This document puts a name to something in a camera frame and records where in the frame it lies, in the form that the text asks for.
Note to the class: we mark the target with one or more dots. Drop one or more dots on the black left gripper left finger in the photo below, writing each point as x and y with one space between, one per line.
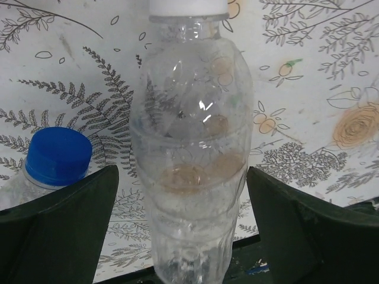
58 238

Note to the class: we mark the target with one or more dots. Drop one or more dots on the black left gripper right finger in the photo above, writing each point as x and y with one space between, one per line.
308 240

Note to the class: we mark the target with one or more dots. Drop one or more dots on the clear bottle blue cap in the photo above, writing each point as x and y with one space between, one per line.
57 157

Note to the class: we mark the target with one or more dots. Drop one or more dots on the clear bottle white cap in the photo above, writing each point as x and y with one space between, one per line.
191 129

